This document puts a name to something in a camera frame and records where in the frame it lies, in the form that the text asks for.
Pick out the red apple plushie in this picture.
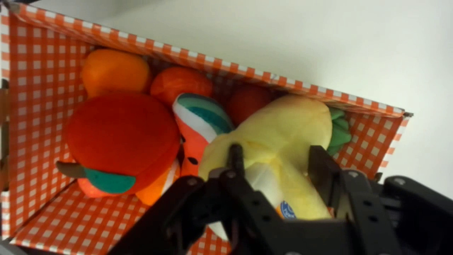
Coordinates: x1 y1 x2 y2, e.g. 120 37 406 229
56 93 182 199

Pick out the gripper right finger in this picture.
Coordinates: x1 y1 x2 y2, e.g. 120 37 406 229
308 145 453 255

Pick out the green leafy plushie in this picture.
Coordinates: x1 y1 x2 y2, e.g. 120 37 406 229
326 108 352 157

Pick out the watermelon slice plushie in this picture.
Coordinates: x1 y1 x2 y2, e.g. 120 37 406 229
172 93 235 177

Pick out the yellow banana plushie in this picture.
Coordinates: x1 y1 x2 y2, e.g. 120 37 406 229
198 94 334 242

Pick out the red-orange round plushie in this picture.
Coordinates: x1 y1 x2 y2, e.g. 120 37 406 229
150 66 213 107

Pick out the orange fruit plushie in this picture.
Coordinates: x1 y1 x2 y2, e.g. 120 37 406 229
80 49 153 98

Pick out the orange checkered box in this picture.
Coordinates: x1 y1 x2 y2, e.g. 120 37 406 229
0 2 414 255

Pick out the dark red round plushie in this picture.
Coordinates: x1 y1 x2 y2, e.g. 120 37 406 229
226 84 274 127

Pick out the orange and white plushie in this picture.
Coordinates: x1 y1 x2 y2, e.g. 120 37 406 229
136 159 181 206

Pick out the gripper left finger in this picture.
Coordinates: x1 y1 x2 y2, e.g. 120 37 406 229
108 143 284 255

